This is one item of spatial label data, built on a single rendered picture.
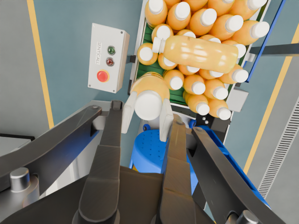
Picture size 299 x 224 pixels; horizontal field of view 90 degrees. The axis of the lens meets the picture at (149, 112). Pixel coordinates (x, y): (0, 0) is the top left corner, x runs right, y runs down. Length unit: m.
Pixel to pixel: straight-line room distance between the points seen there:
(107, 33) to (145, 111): 0.36
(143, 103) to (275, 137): 2.17
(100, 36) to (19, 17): 1.61
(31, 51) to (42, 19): 0.34
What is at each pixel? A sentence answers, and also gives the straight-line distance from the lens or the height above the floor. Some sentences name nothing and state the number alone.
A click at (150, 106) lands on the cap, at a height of 1.41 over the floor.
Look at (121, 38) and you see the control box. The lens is 0.52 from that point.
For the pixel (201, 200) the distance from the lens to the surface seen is 2.38.
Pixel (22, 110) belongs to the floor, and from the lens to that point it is 2.33.
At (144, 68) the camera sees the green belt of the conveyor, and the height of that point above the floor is 0.90.
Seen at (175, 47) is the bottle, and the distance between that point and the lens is 0.42.
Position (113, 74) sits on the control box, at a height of 1.10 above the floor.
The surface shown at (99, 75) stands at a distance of 0.53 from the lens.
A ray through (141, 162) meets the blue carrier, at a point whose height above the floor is 1.19.
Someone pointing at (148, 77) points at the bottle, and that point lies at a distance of 0.26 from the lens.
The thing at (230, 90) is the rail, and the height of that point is 0.97.
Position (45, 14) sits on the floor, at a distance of 1.96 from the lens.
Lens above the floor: 1.60
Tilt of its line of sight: 69 degrees down
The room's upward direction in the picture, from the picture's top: 173 degrees counter-clockwise
